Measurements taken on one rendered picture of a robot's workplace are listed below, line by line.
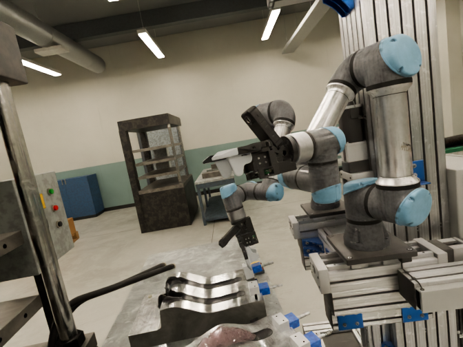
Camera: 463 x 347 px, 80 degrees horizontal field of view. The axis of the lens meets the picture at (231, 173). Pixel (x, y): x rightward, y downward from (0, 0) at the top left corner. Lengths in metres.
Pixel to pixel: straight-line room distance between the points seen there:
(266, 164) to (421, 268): 0.70
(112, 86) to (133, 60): 0.88
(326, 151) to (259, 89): 7.04
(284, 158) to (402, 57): 0.42
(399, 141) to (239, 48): 7.17
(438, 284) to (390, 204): 0.30
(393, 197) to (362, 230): 0.19
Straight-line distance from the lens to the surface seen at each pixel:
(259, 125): 0.64
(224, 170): 0.65
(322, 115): 0.90
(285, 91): 7.82
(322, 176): 0.72
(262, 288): 1.14
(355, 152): 1.26
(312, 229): 1.53
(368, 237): 1.04
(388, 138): 0.90
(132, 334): 1.19
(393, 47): 0.88
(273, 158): 0.62
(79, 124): 8.52
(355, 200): 1.01
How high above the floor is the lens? 1.49
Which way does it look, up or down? 8 degrees down
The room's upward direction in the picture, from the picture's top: 10 degrees counter-clockwise
